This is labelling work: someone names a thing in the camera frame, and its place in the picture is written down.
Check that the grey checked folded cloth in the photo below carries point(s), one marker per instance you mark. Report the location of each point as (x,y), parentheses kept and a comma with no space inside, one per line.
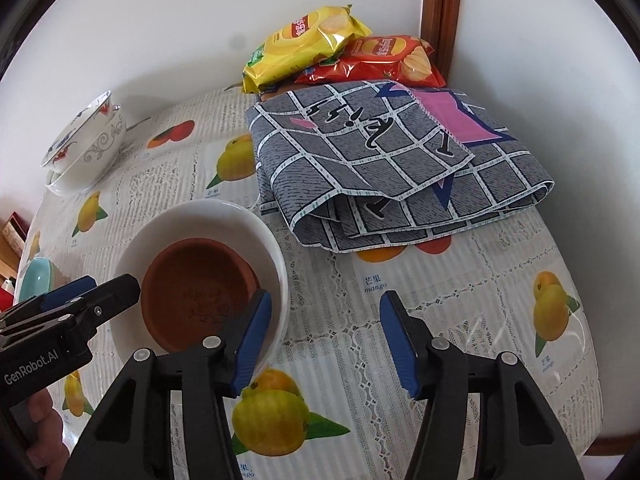
(350,160)

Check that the blue and red patterned bowl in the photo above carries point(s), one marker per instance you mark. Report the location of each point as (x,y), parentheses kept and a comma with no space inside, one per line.
(75,130)

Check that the large white bowl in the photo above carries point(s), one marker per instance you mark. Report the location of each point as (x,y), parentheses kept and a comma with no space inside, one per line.
(102,147)

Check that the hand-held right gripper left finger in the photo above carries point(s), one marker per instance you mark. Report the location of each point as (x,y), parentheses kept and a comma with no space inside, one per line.
(255,340)

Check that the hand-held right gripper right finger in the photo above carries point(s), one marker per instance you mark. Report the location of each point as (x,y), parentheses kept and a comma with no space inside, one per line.
(397,345)

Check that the red chip bag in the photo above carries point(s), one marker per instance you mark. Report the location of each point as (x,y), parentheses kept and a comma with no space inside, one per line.
(380,55)

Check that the brown clay bowl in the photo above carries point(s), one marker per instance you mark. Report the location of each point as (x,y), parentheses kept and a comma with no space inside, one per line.
(195,285)

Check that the yellow chip bag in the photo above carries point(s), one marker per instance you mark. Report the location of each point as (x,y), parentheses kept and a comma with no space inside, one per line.
(300,40)

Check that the fruit print tablecloth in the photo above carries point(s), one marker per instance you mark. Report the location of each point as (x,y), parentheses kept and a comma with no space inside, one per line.
(450,285)

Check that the person's left hand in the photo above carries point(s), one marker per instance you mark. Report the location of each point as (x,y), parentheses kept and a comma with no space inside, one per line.
(50,425)

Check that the wooden door frame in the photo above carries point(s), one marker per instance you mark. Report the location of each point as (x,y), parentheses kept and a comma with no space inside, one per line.
(440,10)

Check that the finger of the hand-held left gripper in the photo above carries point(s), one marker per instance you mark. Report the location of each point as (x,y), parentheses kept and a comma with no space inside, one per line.
(117,295)
(65,291)

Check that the blue speckled plate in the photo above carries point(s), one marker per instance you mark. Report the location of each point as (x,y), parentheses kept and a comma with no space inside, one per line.
(35,275)

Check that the white bowl with grey swirl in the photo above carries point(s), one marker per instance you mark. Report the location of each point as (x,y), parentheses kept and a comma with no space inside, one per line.
(210,220)

